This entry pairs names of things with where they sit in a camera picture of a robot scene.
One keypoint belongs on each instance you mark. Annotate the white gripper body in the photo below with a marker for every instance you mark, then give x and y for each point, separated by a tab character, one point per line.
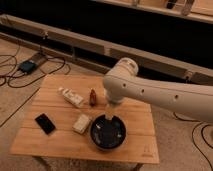
110	107

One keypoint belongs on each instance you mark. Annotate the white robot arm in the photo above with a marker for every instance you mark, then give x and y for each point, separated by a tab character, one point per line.
195	101

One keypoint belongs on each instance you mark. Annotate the black bowl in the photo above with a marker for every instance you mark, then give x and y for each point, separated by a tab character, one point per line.
108	134

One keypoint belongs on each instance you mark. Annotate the white tube package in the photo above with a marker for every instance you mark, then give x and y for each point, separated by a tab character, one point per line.
72	97

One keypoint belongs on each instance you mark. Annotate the wooden table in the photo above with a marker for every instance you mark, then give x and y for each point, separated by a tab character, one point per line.
59	119

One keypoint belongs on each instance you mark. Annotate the black smartphone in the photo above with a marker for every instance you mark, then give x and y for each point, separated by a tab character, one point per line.
45	123

